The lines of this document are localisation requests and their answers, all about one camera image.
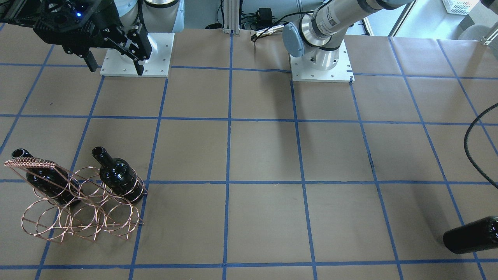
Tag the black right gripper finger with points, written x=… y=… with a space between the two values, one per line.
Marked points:
x=91 y=61
x=139 y=66

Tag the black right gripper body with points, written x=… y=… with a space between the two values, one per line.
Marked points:
x=110 y=20

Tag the dark glass wine bottle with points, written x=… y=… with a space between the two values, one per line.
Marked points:
x=473 y=237

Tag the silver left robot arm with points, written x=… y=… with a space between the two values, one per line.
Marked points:
x=318 y=37

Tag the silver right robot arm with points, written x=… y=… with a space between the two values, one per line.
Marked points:
x=160 y=16

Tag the dark bottle in basket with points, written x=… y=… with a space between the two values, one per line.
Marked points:
x=55 y=183
x=118 y=175

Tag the black power adapter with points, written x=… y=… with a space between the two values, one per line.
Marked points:
x=264 y=16

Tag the white plastic crate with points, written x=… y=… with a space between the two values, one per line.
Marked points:
x=459 y=7

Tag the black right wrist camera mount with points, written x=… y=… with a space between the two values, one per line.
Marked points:
x=56 y=15

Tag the aluminium frame post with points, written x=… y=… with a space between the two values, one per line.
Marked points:
x=231 y=17

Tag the copper wire wine basket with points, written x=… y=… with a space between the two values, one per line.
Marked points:
x=84 y=208

